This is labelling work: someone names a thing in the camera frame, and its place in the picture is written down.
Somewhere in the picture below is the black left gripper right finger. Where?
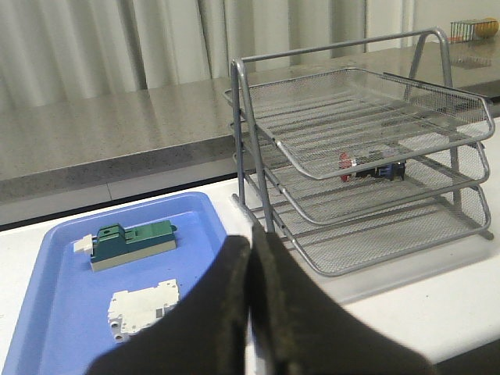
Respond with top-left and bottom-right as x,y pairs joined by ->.
248,225 -> 437,374

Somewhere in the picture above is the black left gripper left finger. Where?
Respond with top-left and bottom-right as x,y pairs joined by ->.
87,235 -> 250,374

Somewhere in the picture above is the red emergency stop push button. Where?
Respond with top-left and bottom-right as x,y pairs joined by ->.
337,150 -> 408,184

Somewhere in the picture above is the silver mesh tray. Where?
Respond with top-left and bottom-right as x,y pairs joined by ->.
239,68 -> 495,155
269,186 -> 491,277
257,116 -> 489,226

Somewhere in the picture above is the white circuit breaker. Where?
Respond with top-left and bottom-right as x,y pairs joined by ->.
107,279 -> 180,343

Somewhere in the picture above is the blue plastic tray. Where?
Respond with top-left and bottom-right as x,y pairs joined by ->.
3,192 -> 226,374

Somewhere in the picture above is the green and grey electrical module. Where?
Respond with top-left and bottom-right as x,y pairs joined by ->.
73,220 -> 177,272

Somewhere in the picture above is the dark grey stone counter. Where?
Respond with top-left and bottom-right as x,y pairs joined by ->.
0,37 -> 500,204

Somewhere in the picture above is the yellow round fruit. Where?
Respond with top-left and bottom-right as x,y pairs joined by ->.
474,17 -> 499,38

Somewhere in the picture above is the silver rack frame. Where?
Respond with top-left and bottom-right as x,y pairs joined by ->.
229,27 -> 494,241

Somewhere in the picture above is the small wire basket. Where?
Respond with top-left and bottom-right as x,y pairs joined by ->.
448,20 -> 490,43

